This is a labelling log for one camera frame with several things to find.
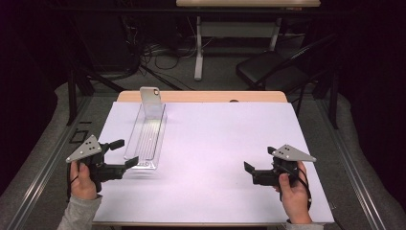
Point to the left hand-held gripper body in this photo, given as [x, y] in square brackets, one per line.
[95, 159]

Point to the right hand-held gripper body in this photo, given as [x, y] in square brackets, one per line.
[287, 163]

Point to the clear plastic tray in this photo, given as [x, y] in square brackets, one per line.
[146, 140]

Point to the iridescent phone case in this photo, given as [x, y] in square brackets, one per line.
[150, 102]

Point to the person's left hand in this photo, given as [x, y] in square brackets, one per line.
[83, 185]

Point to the person's right hand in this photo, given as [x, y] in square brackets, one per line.
[295, 198]

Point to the white table mat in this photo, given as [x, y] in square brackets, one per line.
[198, 191]

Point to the black metal stand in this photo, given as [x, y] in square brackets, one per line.
[72, 96]
[334, 102]

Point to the black folding chair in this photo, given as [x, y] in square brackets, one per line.
[271, 68]

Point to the wooden table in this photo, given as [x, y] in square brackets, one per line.
[191, 96]

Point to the white-legged desk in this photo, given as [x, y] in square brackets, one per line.
[236, 29]

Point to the aluminium floor rail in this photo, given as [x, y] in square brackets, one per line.
[41, 172]
[354, 172]

